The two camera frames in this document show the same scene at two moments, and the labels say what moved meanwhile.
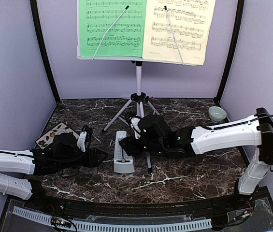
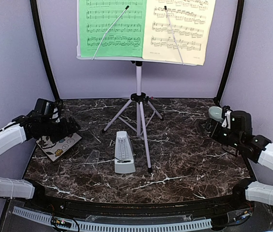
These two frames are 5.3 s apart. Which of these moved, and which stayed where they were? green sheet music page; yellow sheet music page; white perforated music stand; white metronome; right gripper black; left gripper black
Moved: left gripper black; right gripper black
Stayed: yellow sheet music page; white perforated music stand; white metronome; green sheet music page
